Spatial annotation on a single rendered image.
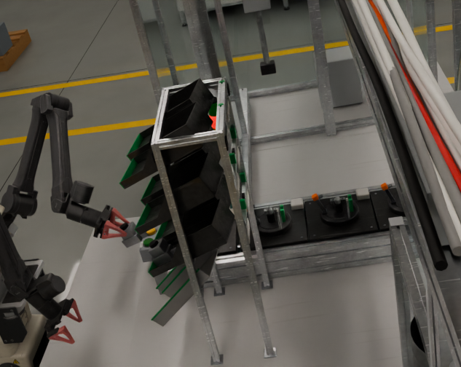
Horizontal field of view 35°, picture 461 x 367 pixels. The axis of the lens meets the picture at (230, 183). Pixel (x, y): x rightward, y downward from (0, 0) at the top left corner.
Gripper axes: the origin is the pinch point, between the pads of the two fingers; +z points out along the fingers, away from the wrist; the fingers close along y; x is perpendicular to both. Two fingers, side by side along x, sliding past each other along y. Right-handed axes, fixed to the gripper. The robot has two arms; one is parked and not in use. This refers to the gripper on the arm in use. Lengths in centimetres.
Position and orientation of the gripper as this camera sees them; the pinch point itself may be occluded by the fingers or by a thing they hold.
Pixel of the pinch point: (126, 229)
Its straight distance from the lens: 240.5
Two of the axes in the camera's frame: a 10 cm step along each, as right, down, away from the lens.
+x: -2.5, 7.5, 6.1
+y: 2.0, -5.7, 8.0
